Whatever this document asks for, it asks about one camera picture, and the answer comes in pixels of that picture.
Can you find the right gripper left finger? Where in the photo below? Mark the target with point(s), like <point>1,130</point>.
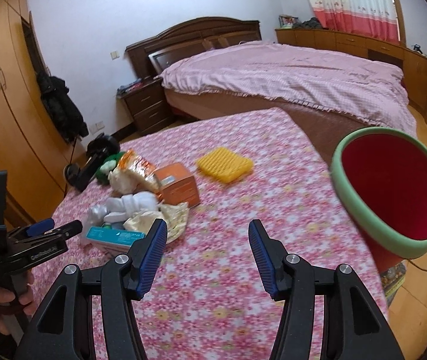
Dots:
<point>62,326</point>

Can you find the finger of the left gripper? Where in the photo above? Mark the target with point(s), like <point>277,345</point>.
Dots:
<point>61,234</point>
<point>41,227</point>

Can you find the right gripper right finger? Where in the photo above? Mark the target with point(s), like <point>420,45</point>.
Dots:
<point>353,327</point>

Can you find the teal medicine box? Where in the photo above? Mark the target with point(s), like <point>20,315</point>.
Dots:
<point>113,241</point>

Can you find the yellow foam net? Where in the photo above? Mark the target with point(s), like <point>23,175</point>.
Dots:
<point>224,165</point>

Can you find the silver foil wrapper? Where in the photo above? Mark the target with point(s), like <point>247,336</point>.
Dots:
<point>93,218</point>

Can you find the crumpled white tissue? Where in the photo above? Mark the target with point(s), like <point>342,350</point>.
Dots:
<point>121,182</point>

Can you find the green plush toy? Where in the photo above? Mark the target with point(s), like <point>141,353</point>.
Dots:
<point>110,163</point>

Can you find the black dumbbell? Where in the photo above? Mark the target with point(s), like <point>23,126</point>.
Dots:
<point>98,150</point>

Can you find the orange snack bag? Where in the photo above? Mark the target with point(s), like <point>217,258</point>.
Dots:
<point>139,170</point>

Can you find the wooden wardrobe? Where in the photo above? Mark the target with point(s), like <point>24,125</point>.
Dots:
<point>31,150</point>

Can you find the orange cardboard box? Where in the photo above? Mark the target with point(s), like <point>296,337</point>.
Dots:
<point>177,185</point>

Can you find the black hanging jacket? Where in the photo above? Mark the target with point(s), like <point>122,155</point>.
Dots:
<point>65,116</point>

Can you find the dark wooden nightstand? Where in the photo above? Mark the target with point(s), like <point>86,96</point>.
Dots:
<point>148,107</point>

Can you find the red bin green rim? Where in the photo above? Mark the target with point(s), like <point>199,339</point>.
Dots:
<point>380,176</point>

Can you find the dark wooden headboard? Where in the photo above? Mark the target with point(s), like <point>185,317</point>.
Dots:
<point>153,55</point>

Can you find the bed with pink cover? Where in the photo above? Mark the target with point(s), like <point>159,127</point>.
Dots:
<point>328,94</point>

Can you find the pink white curtain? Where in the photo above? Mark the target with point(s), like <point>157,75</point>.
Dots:
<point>372,18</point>

